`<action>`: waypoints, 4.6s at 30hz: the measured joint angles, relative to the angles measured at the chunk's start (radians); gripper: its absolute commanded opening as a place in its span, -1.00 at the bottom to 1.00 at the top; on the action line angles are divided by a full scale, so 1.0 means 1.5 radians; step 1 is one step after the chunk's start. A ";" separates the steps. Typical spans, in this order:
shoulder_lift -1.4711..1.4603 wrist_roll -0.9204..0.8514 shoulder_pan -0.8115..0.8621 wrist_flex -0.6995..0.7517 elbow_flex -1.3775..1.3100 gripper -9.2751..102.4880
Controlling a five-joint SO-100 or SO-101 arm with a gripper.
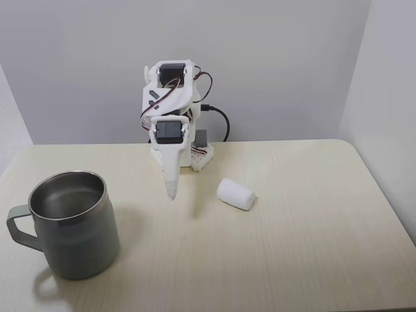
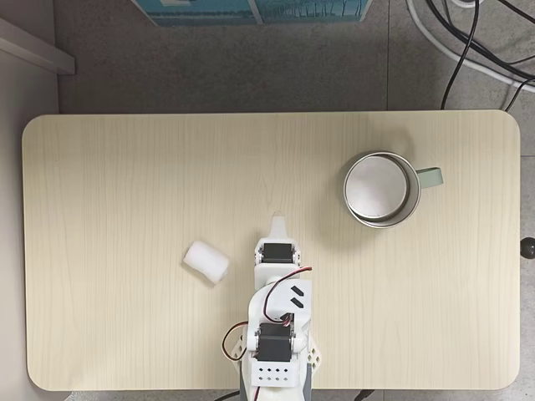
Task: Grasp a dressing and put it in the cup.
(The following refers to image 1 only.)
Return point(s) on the white gauze dressing roll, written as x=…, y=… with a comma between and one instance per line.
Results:
x=235, y=194

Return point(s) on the grey table clamp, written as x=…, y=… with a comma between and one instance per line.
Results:
x=202, y=138

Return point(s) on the grey-green steel mug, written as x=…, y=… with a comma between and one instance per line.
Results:
x=74, y=227

